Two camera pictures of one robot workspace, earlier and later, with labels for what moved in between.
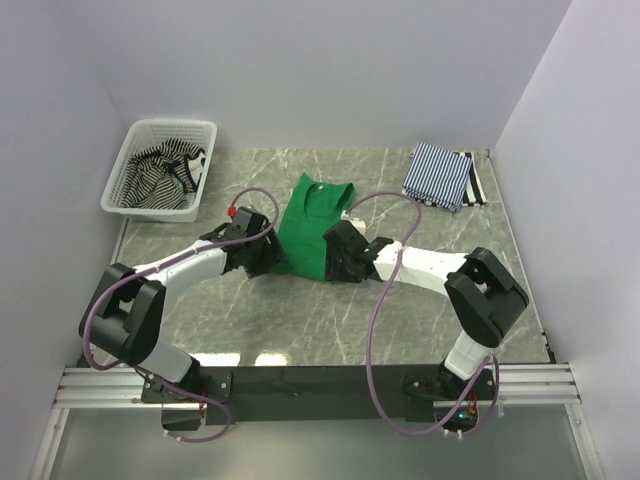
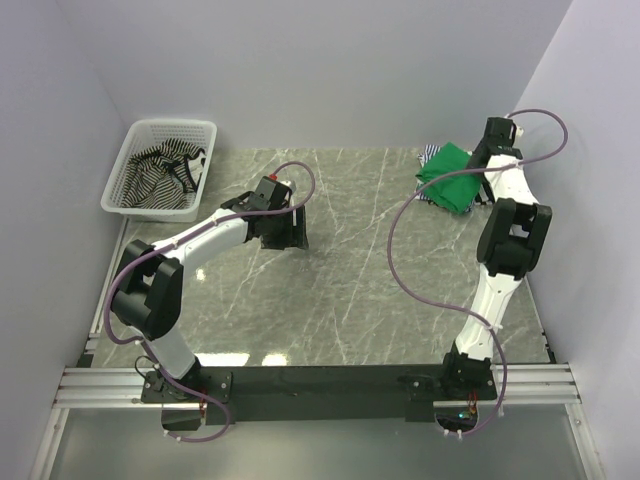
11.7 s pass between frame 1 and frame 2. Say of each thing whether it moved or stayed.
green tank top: moved
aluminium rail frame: stayed
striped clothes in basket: stayed
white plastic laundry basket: stayed
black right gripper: moved
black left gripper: moved
